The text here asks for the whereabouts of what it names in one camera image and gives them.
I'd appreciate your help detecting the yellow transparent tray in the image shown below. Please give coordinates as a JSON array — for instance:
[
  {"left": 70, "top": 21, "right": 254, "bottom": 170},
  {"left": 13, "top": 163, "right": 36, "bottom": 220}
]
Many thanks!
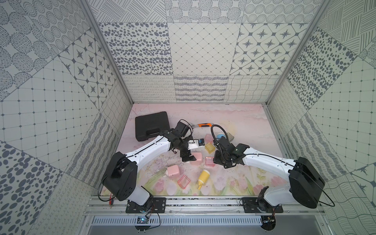
[{"left": 205, "top": 143, "right": 215, "bottom": 154}]

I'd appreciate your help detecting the pink pencil sharpener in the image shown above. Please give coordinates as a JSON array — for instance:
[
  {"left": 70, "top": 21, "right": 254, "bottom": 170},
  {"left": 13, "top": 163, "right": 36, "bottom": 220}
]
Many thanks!
[
  {"left": 191, "top": 152, "right": 203, "bottom": 165},
  {"left": 165, "top": 164, "right": 181, "bottom": 178}
]

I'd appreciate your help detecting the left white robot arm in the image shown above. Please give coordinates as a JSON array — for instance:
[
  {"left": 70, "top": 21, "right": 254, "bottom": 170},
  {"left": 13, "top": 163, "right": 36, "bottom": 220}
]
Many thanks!
[{"left": 99, "top": 129, "right": 196, "bottom": 209}]

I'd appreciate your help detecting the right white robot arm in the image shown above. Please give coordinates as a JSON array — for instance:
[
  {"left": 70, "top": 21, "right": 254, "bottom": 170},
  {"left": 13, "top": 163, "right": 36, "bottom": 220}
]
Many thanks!
[{"left": 214, "top": 137, "right": 325, "bottom": 209}]

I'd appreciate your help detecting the grey transparent tray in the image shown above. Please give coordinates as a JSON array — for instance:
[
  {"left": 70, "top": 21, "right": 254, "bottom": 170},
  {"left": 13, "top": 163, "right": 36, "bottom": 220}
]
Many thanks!
[{"left": 225, "top": 133, "right": 235, "bottom": 142}]

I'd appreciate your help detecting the blue pencil sharpener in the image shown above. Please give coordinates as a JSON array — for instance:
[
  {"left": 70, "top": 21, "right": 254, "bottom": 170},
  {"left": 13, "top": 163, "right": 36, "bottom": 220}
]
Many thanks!
[{"left": 215, "top": 134, "right": 226, "bottom": 140}]

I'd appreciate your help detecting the black plastic tool case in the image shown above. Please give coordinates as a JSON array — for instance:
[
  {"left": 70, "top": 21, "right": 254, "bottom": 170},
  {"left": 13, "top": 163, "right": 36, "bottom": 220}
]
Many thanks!
[{"left": 135, "top": 111, "right": 170, "bottom": 142}]

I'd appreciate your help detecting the pink floral table mat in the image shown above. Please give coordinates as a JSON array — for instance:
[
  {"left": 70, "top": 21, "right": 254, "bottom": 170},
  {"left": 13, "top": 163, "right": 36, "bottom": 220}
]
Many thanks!
[{"left": 117, "top": 104, "right": 283, "bottom": 196}]

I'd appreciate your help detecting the orange handled adjustable wrench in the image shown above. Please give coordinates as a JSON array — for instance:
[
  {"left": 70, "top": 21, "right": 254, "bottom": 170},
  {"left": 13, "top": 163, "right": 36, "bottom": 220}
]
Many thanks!
[{"left": 189, "top": 123, "right": 213, "bottom": 129}]

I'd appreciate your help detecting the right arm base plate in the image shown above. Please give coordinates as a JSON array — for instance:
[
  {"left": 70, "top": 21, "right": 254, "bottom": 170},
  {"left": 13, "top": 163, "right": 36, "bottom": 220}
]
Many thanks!
[{"left": 240, "top": 197, "right": 284, "bottom": 213}]

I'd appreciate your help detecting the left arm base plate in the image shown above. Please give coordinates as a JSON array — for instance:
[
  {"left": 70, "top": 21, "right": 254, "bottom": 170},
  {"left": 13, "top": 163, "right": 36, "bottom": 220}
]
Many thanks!
[{"left": 126, "top": 197, "right": 166, "bottom": 213}]

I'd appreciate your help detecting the aluminium mounting rail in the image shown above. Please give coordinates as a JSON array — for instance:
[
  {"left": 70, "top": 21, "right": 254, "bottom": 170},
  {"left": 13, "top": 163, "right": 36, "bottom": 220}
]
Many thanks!
[{"left": 83, "top": 195, "right": 325, "bottom": 216}]

